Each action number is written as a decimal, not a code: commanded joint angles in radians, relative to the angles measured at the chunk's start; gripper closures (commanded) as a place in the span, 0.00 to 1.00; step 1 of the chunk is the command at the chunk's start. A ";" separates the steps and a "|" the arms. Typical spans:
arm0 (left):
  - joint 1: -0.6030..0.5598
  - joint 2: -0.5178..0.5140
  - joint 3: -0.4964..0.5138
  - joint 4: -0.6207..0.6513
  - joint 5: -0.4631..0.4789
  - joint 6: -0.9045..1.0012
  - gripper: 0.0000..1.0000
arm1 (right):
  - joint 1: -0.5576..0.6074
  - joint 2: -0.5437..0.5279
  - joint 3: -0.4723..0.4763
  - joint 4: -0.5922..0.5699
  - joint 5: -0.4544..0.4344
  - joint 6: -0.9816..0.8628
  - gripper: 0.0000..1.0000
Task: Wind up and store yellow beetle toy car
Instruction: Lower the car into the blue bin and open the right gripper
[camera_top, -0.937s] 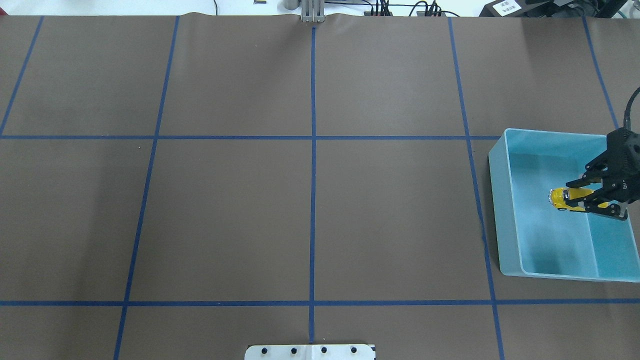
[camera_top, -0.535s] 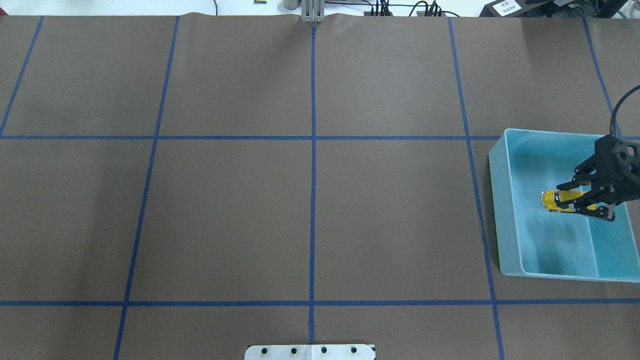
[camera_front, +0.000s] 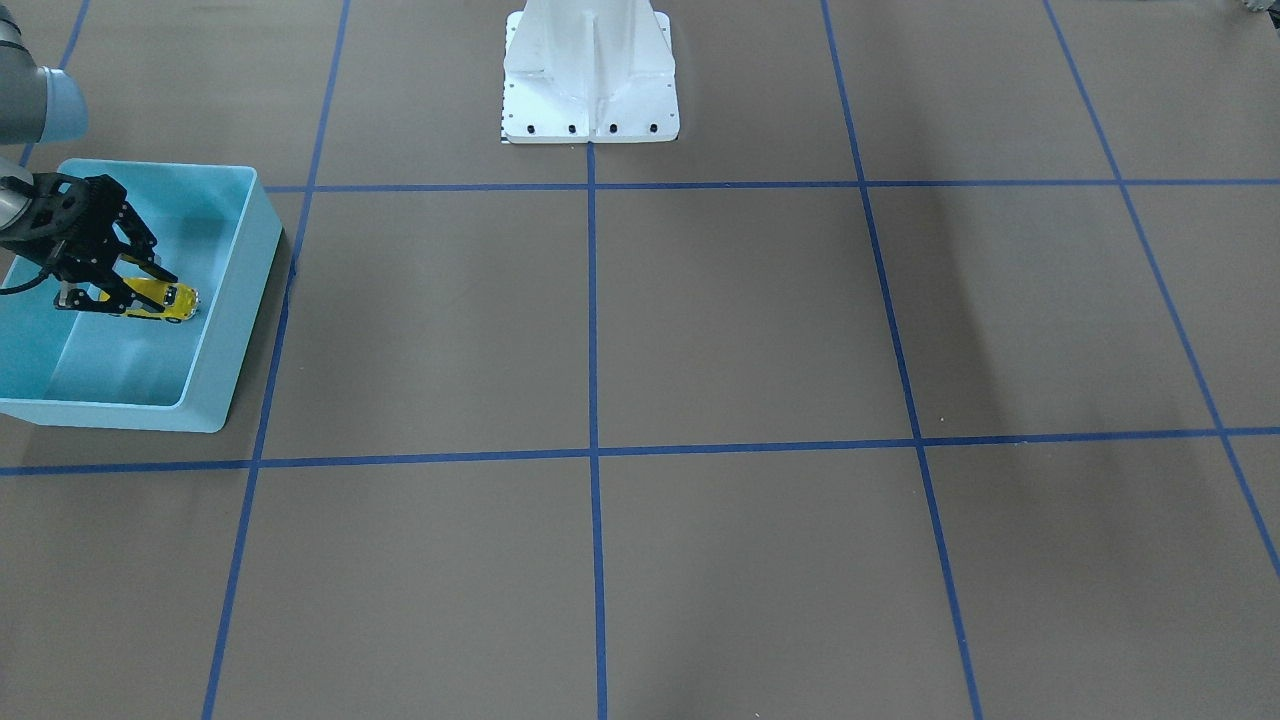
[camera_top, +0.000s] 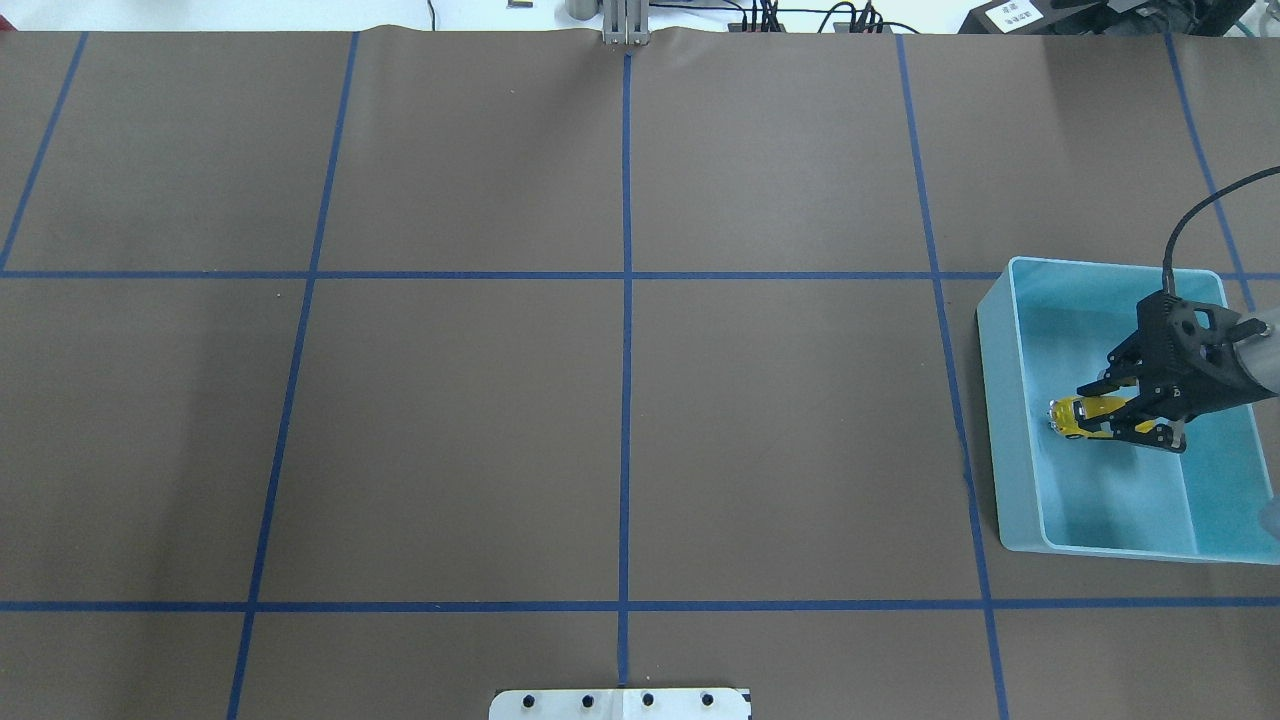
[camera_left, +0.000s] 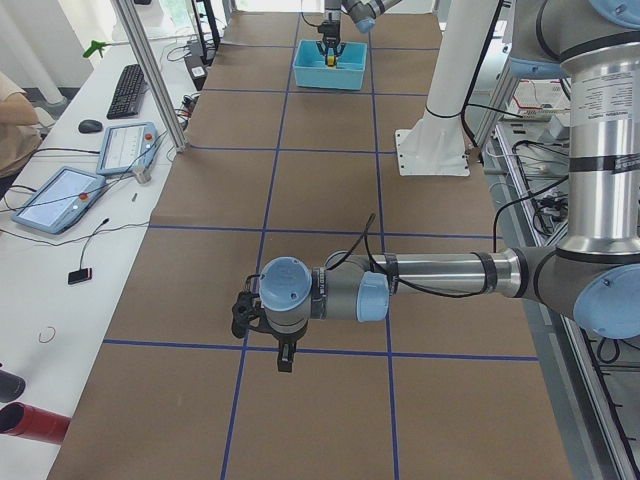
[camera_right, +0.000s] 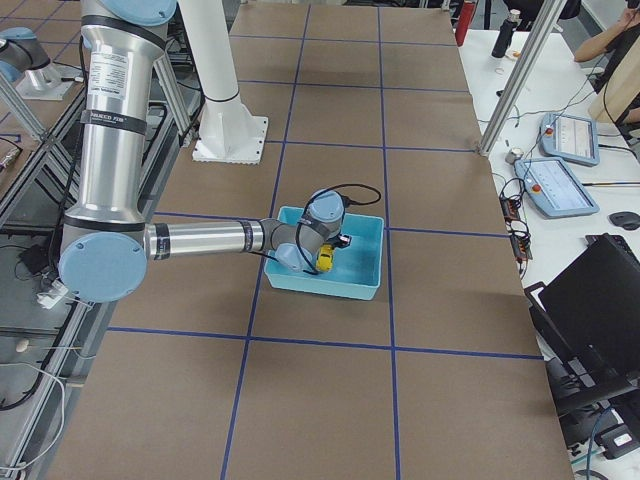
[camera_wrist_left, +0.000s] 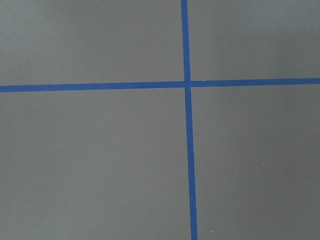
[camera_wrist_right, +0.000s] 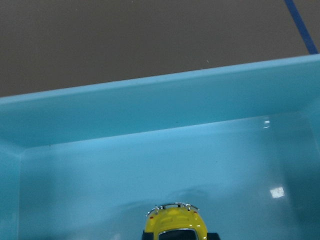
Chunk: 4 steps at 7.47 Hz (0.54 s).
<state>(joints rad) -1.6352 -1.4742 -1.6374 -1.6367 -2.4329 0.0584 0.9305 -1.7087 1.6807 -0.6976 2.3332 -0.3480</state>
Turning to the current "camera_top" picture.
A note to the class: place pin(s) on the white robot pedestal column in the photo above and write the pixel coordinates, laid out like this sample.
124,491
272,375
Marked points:
623,703

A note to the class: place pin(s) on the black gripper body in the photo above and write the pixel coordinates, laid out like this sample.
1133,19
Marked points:
1207,388

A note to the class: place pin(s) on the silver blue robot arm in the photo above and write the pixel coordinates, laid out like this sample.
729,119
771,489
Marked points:
1260,357

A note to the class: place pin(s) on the aluminium frame post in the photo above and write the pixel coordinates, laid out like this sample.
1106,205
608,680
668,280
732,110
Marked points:
625,23

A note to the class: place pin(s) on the yellow beetle toy car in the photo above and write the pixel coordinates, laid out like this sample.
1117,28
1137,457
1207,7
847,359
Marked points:
1078,417

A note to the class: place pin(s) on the light blue plastic bin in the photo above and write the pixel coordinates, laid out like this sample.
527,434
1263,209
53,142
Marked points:
1045,327

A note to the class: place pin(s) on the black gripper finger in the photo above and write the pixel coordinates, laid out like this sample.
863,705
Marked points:
1126,368
1113,419

